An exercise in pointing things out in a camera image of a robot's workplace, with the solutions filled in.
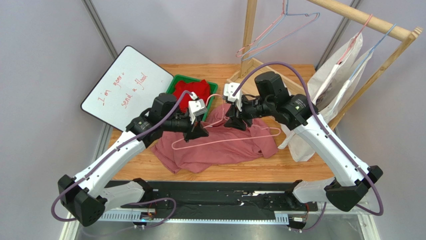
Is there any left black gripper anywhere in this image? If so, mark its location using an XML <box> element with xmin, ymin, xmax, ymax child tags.
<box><xmin>162</xmin><ymin>113</ymin><xmax>209</xmax><ymax>143</ymax></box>

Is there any pink t shirt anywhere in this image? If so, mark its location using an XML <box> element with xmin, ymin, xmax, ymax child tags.
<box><xmin>150</xmin><ymin>103</ymin><xmax>278</xmax><ymax>174</ymax></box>

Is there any pink wire hanger taken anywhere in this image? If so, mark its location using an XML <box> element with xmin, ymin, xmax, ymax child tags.
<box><xmin>171</xmin><ymin>93</ymin><xmax>283</xmax><ymax>150</ymax></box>

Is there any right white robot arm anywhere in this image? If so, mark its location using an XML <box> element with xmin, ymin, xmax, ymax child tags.
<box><xmin>223</xmin><ymin>71</ymin><xmax>383</xmax><ymax>212</ymax></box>

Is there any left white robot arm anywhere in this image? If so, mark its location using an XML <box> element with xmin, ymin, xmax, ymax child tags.
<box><xmin>51</xmin><ymin>90</ymin><xmax>209</xmax><ymax>227</ymax></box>

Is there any red t shirt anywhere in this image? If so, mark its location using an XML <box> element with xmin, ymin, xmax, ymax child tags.
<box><xmin>172</xmin><ymin>79</ymin><xmax>211</xmax><ymax>113</ymax></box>

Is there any white shirt on blue hanger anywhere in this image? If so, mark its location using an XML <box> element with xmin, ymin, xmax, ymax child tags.
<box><xmin>278</xmin><ymin>49</ymin><xmax>374</xmax><ymax>162</ymax></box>

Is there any white shirt on pink hanger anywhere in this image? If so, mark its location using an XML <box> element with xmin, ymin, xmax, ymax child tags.
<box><xmin>276</xmin><ymin>32</ymin><xmax>364</xmax><ymax>149</ymax></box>

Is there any blue hanger holding shirt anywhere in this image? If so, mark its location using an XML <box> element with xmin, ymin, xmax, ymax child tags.
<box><xmin>348</xmin><ymin>23</ymin><xmax>397</xmax><ymax>81</ymax></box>

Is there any pink hanger holding shirt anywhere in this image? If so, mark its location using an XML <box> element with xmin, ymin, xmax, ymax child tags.
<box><xmin>336</xmin><ymin>14</ymin><xmax>373</xmax><ymax>65</ymax></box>

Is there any green plastic bin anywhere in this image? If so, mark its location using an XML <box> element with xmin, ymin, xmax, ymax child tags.
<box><xmin>165</xmin><ymin>74</ymin><xmax>218</xmax><ymax>121</ymax></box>

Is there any white whiteboard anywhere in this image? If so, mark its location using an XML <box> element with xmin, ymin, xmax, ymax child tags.
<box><xmin>80</xmin><ymin>45</ymin><xmax>174</xmax><ymax>131</ymax></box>

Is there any wooden clothes rack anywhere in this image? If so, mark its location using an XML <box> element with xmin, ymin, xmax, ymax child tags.
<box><xmin>227</xmin><ymin>0</ymin><xmax>423</xmax><ymax>129</ymax></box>

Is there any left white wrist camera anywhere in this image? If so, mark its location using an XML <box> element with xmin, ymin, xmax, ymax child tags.
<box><xmin>188</xmin><ymin>92</ymin><xmax>207</xmax><ymax>125</ymax></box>

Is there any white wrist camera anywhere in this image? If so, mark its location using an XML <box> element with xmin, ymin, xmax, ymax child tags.
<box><xmin>222</xmin><ymin>82</ymin><xmax>243</xmax><ymax>112</ymax></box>
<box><xmin>188</xmin><ymin>92</ymin><xmax>207</xmax><ymax>125</ymax></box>

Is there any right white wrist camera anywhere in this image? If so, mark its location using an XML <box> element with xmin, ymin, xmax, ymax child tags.
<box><xmin>222</xmin><ymin>82</ymin><xmax>243</xmax><ymax>112</ymax></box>

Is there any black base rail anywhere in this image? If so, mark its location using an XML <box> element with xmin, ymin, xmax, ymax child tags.
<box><xmin>103</xmin><ymin>181</ymin><xmax>326</xmax><ymax>232</ymax></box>

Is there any pink wire hanger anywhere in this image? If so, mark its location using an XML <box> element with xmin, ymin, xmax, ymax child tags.
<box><xmin>235</xmin><ymin>0</ymin><xmax>321</xmax><ymax>62</ymax></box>

